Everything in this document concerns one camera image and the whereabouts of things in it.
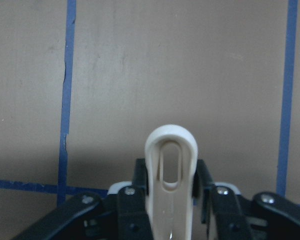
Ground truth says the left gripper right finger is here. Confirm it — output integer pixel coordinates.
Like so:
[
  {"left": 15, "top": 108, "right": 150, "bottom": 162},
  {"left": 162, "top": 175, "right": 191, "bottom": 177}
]
[{"left": 193, "top": 159, "right": 300, "bottom": 240}]

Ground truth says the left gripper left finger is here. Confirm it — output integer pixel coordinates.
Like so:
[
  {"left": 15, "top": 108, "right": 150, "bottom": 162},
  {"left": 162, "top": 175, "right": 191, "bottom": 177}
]
[{"left": 14, "top": 158, "right": 153, "bottom": 240}]

